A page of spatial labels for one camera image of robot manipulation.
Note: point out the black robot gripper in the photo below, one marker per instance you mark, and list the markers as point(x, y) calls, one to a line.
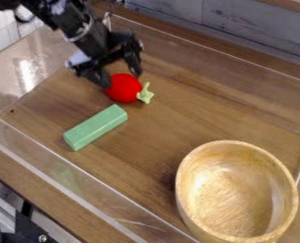
point(124, 46)

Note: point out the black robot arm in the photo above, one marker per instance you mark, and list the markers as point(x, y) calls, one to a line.
point(101, 46)

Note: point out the red plush tomato toy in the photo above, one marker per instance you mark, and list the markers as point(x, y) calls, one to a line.
point(128, 89)

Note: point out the green rectangular block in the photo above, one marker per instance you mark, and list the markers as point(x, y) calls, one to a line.
point(93, 128)

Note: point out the wooden bowl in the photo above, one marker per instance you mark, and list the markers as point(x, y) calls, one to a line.
point(236, 193)

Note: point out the clear acrylic corner bracket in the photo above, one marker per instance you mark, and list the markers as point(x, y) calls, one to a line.
point(107, 21)

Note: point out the clear acrylic barrier wall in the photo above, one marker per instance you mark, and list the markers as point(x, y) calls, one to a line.
point(111, 192)

